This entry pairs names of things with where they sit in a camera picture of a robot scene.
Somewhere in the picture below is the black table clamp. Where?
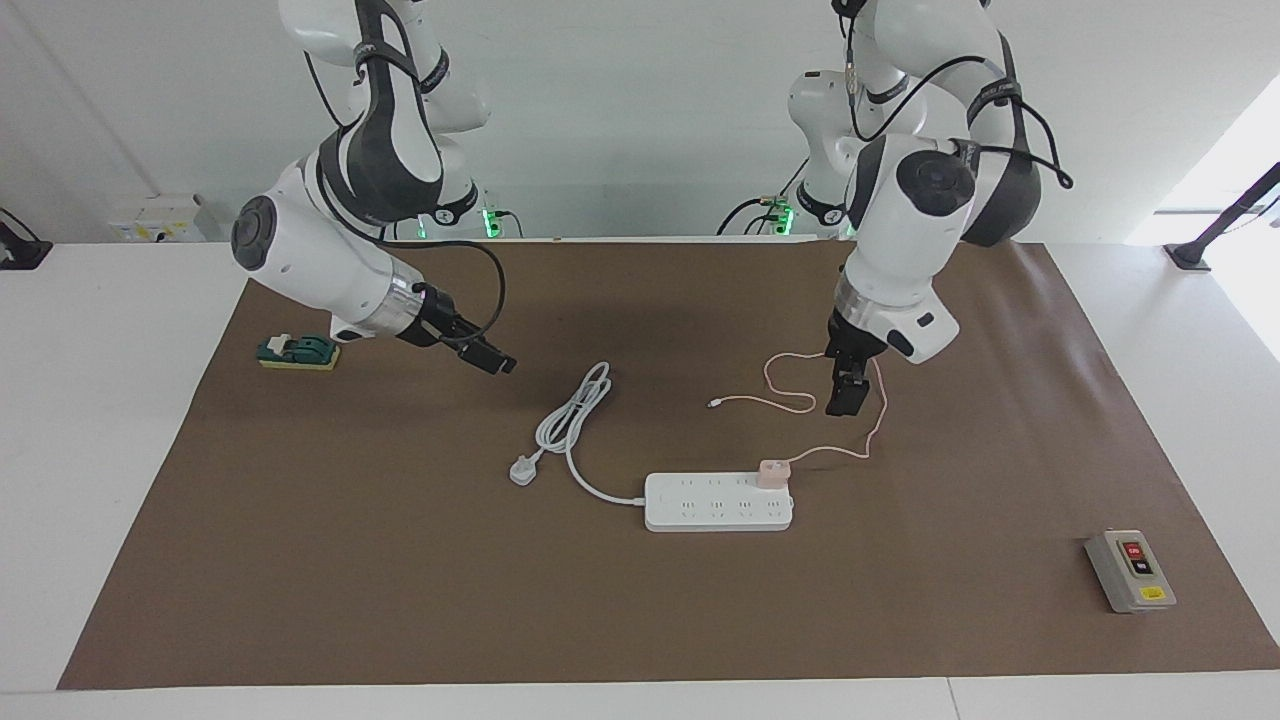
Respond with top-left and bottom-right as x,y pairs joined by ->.
0,208 -> 53,271

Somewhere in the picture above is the white power strip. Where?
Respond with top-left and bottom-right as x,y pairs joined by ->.
644,472 -> 795,533

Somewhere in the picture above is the grey on-off switch box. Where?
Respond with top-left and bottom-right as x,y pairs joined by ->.
1085,529 -> 1178,614

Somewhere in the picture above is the black base cable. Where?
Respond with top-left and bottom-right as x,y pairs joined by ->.
716,158 -> 809,238

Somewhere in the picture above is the white power cord with plug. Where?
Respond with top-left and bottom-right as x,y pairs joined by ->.
508,361 -> 649,507

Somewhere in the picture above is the pink charging cable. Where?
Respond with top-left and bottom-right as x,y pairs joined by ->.
707,350 -> 889,471

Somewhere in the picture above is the black angled stand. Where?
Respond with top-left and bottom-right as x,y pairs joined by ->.
1163,162 -> 1280,272

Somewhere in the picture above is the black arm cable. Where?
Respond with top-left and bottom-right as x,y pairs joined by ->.
838,0 -> 1074,191
300,0 -> 507,347

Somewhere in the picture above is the brown paper mat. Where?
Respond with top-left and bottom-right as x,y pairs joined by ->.
57,240 -> 1280,691

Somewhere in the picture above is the white wall socket box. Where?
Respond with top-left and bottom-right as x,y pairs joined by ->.
108,195 -> 223,243

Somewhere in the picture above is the green knife switch yellow base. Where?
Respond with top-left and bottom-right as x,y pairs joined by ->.
256,333 -> 341,373

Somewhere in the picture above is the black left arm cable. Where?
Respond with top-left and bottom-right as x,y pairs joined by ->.
838,0 -> 1074,191

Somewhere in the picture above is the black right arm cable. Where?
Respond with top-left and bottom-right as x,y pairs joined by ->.
300,0 -> 507,347

